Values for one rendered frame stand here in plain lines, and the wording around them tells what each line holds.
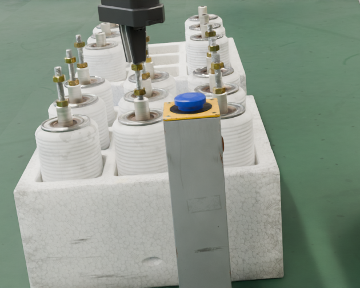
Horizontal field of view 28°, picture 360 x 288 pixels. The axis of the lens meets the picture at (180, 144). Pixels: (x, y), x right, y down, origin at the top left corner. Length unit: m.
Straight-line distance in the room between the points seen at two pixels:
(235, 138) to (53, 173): 0.28
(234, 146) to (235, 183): 0.06
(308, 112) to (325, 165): 0.36
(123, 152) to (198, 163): 0.21
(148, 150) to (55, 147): 0.14
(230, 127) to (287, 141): 0.63
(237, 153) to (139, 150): 0.14
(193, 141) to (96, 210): 0.25
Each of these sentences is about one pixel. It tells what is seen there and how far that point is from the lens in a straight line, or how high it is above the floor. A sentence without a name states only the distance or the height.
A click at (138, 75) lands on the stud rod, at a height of 0.32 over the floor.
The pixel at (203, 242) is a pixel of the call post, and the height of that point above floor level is 0.14.
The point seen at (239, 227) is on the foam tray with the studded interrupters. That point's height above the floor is 0.09.
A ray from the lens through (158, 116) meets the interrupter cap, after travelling 1.08.
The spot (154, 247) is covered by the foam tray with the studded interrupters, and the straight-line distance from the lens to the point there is 1.09.
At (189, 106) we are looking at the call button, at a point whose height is 0.32.
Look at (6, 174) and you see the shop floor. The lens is 1.65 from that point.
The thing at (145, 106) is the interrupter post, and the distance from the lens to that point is 1.07.
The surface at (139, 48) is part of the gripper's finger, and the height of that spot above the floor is 0.36.
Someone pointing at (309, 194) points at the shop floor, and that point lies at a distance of 1.40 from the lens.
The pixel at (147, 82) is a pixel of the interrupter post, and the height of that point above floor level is 0.28.
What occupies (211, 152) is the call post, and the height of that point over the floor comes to 0.27.
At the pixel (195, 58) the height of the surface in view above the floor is 0.21.
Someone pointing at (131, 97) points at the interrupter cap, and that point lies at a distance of 1.19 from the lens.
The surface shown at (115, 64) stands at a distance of 1.60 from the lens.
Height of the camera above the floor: 0.58
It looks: 20 degrees down
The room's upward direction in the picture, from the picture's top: 5 degrees counter-clockwise
